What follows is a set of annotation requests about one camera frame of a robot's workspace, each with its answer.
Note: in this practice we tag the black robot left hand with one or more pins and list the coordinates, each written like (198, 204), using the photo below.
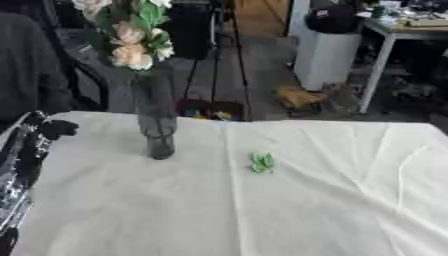
(53, 128)

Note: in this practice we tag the grey glass vase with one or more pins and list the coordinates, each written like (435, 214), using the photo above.
(156, 126)

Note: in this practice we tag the person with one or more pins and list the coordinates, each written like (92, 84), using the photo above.
(29, 63)

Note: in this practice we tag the white and peach flower bouquet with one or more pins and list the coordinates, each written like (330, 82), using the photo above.
(130, 33)

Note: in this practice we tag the box of colourful items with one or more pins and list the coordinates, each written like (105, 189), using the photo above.
(210, 110)

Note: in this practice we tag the black tripod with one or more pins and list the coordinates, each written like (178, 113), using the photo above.
(219, 56)

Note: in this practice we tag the green leaf sprig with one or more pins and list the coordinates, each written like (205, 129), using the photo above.
(262, 162)

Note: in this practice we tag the tan cloth bundle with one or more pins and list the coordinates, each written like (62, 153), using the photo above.
(298, 97)

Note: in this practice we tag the white cabinet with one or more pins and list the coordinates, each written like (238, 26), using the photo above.
(324, 58)

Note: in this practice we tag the black bag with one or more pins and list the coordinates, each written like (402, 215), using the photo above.
(332, 18)

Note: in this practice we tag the white table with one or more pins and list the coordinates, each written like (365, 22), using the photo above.
(402, 50)

